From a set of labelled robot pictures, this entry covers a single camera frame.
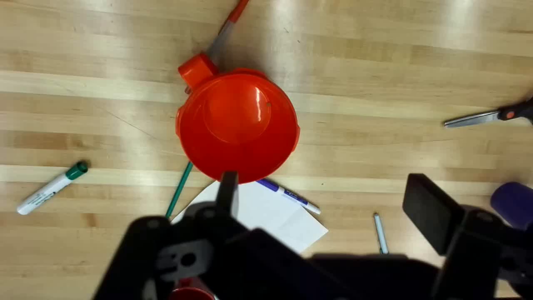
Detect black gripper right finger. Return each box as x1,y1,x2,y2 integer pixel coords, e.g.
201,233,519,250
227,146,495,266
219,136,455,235
402,171,469,258

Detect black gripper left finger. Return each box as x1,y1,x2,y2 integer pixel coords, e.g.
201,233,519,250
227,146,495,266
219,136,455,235
216,170,242,221

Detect white marker green cap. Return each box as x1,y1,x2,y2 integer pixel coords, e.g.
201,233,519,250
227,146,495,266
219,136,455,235
16,158,91,216

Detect blue plastic cup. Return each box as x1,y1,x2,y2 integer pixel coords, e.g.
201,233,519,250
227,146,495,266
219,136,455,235
489,180,533,231

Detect orange and grey marker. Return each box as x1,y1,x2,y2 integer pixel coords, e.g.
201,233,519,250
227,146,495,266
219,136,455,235
206,0,252,63

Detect white paper sheets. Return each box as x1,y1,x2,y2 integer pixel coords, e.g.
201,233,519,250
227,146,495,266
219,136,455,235
172,178,330,256

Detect thin green pen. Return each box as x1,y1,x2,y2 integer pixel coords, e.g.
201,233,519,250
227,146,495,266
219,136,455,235
164,160,197,220

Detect blue and white pen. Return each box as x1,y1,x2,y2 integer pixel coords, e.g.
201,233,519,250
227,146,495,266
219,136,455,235
256,176,324,216

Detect red bowl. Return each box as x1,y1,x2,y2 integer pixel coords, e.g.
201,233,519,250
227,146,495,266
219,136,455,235
176,51,302,185

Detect black handled scissors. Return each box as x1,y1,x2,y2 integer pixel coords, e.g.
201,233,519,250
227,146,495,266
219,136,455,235
442,96,533,130

